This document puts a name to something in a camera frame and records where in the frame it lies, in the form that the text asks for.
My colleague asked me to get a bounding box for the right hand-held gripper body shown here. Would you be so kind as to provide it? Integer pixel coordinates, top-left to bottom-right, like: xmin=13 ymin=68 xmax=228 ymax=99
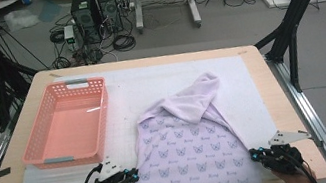
xmin=254 ymin=124 xmax=319 ymax=181

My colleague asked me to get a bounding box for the white foam mat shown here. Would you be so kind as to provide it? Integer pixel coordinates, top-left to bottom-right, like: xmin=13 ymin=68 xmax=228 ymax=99
xmin=53 ymin=38 xmax=300 ymax=183

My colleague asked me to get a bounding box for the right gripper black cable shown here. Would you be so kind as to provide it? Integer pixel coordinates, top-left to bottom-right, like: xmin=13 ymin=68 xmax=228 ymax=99
xmin=275 ymin=139 xmax=320 ymax=183

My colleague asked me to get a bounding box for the clear plastic bag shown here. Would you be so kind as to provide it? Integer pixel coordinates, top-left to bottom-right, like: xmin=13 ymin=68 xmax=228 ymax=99
xmin=3 ymin=6 xmax=41 ymax=32

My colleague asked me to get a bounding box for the white power strip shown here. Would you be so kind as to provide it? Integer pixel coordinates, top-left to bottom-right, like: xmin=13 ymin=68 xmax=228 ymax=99
xmin=116 ymin=0 xmax=137 ymax=12

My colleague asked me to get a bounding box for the black computer tower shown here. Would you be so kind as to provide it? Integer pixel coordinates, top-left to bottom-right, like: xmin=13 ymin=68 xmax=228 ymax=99
xmin=68 ymin=0 xmax=106 ymax=49
xmin=95 ymin=0 xmax=125 ymax=35

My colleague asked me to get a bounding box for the white metal stand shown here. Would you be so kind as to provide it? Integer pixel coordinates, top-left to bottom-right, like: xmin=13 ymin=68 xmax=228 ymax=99
xmin=131 ymin=0 xmax=208 ymax=39

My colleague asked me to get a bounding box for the person's right hand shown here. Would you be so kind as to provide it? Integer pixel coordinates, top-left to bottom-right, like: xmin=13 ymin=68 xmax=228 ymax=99
xmin=270 ymin=160 xmax=318 ymax=183

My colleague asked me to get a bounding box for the lilac printed towel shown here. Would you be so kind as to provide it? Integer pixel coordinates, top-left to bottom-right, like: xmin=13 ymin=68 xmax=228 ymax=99
xmin=112 ymin=65 xmax=264 ymax=183

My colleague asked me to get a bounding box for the small white device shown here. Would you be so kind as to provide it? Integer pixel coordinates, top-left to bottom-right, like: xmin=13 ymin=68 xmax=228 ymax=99
xmin=61 ymin=24 xmax=78 ymax=52

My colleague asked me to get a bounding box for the pink plastic basket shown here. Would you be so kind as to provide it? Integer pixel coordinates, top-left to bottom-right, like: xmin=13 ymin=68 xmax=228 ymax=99
xmin=10 ymin=73 xmax=120 ymax=176

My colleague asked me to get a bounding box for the coil of black cable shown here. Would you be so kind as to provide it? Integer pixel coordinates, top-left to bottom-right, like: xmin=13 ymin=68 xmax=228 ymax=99
xmin=111 ymin=32 xmax=138 ymax=54

